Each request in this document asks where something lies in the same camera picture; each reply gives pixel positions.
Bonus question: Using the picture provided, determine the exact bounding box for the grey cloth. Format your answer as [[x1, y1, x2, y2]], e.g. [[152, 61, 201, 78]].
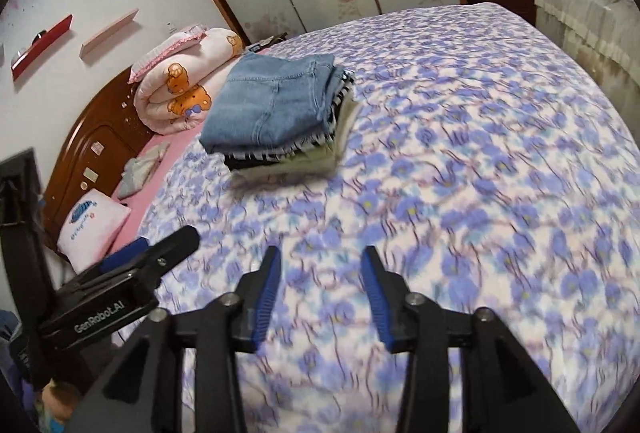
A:
[[116, 146, 168, 201]]

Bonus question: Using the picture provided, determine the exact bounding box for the pink wall shelf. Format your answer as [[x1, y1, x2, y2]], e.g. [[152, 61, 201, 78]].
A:
[[80, 8, 138, 61]]

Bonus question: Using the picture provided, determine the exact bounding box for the blue denim jacket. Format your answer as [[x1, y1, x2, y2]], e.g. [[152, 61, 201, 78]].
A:
[[199, 53, 351, 161]]

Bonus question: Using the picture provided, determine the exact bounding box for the purple floral blanket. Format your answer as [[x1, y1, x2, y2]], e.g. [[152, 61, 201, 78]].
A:
[[137, 2, 640, 433]]

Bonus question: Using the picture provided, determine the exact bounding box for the wooden headboard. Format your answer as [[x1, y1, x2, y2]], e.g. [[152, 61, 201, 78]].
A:
[[42, 63, 156, 254]]

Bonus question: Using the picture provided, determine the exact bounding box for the blue cloth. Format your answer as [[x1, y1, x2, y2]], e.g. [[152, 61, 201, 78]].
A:
[[0, 308, 31, 414]]

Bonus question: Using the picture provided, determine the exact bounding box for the pink bear print quilt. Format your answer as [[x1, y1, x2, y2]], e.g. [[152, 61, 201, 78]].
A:
[[129, 26, 246, 136]]

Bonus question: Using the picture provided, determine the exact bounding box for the black stand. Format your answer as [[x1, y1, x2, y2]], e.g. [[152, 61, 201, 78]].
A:
[[0, 148, 56, 389]]

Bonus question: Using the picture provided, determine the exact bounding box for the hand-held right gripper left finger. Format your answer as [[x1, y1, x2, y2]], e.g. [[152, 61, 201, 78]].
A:
[[65, 245, 282, 433]]

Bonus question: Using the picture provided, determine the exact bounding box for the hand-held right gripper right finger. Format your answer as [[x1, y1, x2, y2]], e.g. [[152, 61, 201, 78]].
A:
[[361, 245, 581, 433]]

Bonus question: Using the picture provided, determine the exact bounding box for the beige folded garment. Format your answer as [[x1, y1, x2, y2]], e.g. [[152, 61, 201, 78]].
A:
[[230, 100, 363, 189]]

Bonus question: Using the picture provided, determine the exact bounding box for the pink pillow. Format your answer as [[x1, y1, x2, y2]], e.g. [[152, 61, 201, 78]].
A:
[[56, 190, 133, 274]]

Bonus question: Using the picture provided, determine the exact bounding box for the pink bed sheet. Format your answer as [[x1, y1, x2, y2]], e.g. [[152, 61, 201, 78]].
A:
[[100, 48, 261, 259]]

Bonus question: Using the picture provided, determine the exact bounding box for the red wall shelf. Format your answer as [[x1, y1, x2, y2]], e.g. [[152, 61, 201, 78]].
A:
[[11, 14, 74, 81]]

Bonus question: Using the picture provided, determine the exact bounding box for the green folded garment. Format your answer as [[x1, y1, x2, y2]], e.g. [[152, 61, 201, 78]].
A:
[[265, 140, 342, 175]]

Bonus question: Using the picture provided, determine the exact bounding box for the dark small object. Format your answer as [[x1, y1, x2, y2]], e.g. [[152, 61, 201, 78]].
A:
[[247, 33, 287, 53]]

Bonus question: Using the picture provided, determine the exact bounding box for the black and white printed shirt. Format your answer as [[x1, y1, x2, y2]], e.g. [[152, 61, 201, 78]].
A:
[[225, 73, 356, 164]]

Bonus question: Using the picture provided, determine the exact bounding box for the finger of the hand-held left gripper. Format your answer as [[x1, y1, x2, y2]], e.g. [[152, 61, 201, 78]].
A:
[[127, 225, 202, 284], [97, 237, 150, 275]]

